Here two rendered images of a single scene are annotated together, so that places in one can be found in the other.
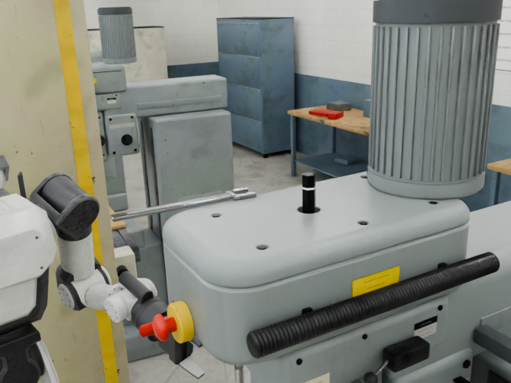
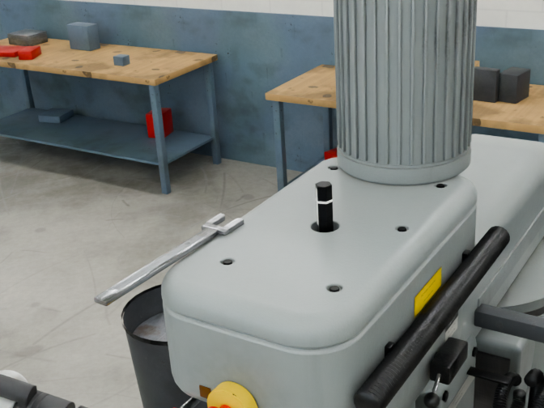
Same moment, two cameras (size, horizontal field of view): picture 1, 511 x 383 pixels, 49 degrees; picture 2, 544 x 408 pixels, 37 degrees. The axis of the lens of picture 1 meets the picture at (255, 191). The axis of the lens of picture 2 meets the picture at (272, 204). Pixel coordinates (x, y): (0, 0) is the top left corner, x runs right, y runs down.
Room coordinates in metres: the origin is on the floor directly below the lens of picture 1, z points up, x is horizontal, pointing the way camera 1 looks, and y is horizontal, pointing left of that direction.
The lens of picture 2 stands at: (0.03, 0.42, 2.35)
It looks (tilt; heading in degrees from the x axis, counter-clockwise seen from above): 24 degrees down; 332
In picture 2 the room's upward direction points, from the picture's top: 4 degrees counter-clockwise
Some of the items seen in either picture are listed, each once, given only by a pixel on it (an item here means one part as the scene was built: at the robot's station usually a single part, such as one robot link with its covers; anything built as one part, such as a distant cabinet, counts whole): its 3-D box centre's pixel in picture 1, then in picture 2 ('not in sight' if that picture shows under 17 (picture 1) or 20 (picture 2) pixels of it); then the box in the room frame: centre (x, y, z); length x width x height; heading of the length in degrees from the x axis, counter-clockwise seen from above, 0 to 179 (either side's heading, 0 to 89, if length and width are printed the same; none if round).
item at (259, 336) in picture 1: (385, 297); (440, 306); (0.73, -0.18, 1.79); 0.45 x 0.04 x 0.04; 119
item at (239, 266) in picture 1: (316, 252); (332, 274); (0.84, -0.10, 1.81); 0.47 x 0.26 x 0.16; 119
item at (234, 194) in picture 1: (185, 204); (172, 256); (0.87, 0.12, 1.89); 0.24 x 0.04 x 0.01; 116
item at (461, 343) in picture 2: (392, 360); (439, 371); (0.75, -0.21, 1.66); 0.12 x 0.04 x 0.04; 119
